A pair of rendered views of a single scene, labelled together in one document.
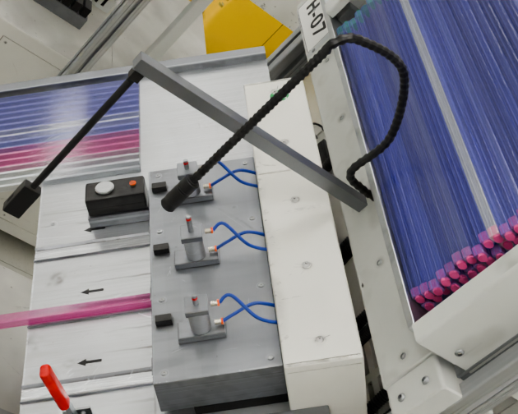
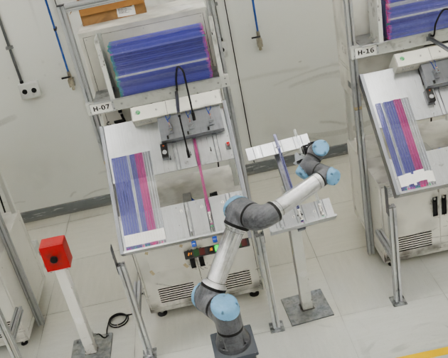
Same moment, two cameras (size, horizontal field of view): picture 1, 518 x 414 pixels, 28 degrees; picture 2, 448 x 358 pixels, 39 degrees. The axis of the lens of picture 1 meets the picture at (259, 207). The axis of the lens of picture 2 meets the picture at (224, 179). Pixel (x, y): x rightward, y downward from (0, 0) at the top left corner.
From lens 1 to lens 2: 2.73 m
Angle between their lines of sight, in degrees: 50
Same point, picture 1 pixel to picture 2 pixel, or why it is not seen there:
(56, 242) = (174, 165)
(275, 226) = (184, 108)
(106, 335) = (203, 147)
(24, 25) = not seen: outside the picture
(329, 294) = (204, 96)
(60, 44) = not seen: outside the picture
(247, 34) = not seen: outside the picture
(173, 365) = (220, 124)
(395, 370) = (220, 84)
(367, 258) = (191, 91)
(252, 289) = (199, 112)
